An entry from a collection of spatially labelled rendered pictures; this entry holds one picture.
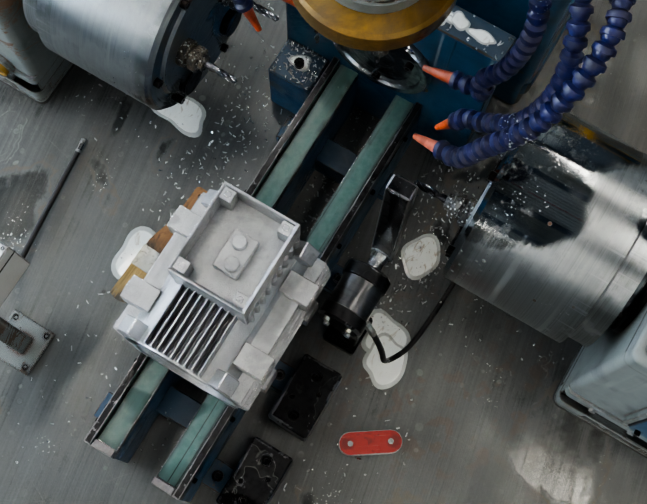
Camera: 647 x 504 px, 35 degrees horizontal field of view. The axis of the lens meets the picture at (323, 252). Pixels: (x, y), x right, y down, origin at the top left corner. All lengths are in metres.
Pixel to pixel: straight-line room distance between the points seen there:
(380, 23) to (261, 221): 0.29
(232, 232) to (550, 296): 0.37
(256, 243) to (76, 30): 0.36
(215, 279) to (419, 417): 0.43
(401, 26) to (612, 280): 0.38
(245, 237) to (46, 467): 0.50
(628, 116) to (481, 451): 0.56
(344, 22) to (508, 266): 0.35
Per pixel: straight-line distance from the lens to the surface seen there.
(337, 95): 1.44
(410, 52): 1.30
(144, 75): 1.28
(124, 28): 1.27
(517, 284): 1.20
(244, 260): 1.15
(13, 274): 1.28
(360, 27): 1.02
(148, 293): 1.21
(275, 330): 1.20
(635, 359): 1.15
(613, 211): 1.18
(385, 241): 1.21
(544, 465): 1.48
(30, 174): 1.58
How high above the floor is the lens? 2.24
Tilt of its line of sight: 75 degrees down
